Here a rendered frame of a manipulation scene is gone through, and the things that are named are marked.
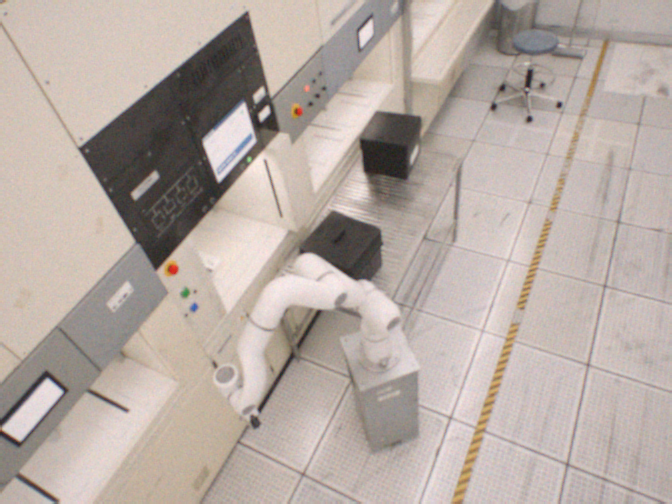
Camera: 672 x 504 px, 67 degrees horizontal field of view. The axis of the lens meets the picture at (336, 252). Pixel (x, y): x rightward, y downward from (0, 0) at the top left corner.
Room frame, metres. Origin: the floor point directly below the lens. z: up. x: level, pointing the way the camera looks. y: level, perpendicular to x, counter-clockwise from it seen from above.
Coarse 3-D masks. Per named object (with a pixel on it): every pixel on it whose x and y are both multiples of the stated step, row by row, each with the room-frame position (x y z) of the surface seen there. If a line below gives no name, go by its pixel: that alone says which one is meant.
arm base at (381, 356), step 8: (360, 344) 1.19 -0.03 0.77; (368, 344) 1.10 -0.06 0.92; (376, 344) 1.08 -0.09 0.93; (384, 344) 1.09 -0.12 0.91; (392, 344) 1.16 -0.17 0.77; (360, 352) 1.16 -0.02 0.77; (368, 352) 1.10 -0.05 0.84; (376, 352) 1.08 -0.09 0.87; (384, 352) 1.09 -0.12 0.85; (392, 352) 1.12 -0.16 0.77; (360, 360) 1.12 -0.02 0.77; (368, 360) 1.11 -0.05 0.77; (376, 360) 1.09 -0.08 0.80; (384, 360) 1.08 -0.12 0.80; (392, 360) 1.09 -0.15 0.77; (368, 368) 1.07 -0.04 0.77; (376, 368) 1.06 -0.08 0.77; (384, 368) 1.06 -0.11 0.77
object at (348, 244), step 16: (320, 224) 1.74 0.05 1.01; (336, 224) 1.72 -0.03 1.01; (352, 224) 1.70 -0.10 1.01; (368, 224) 1.68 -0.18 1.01; (304, 240) 1.66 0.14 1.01; (320, 240) 1.64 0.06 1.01; (336, 240) 1.60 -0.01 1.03; (352, 240) 1.60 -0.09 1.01; (368, 240) 1.58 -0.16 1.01; (320, 256) 1.54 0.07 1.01; (336, 256) 1.52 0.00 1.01; (352, 256) 1.50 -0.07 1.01; (368, 256) 1.54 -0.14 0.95; (352, 272) 1.45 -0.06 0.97
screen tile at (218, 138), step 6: (216, 138) 1.68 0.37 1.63; (222, 138) 1.70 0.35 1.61; (228, 138) 1.73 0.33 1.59; (210, 144) 1.65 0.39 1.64; (216, 144) 1.67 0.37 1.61; (228, 144) 1.72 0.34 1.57; (210, 150) 1.64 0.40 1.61; (222, 150) 1.68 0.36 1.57; (228, 150) 1.71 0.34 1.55; (216, 156) 1.65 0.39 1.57; (222, 156) 1.67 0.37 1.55; (216, 162) 1.64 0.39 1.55
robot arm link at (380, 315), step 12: (372, 300) 1.12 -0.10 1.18; (384, 300) 1.11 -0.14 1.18; (360, 312) 1.11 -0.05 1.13; (372, 312) 1.08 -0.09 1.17; (384, 312) 1.06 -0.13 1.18; (396, 312) 1.06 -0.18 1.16; (372, 324) 1.05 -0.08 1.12; (384, 324) 1.03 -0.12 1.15; (396, 324) 1.04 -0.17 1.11; (372, 336) 1.09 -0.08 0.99; (384, 336) 1.09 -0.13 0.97
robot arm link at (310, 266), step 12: (300, 264) 1.08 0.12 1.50; (312, 264) 1.07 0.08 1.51; (324, 264) 1.07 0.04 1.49; (300, 276) 1.05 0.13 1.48; (312, 276) 1.02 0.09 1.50; (348, 288) 1.06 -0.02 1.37; (360, 288) 1.09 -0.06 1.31; (372, 288) 1.18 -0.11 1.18; (348, 300) 1.04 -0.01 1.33; (360, 300) 1.06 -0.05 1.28
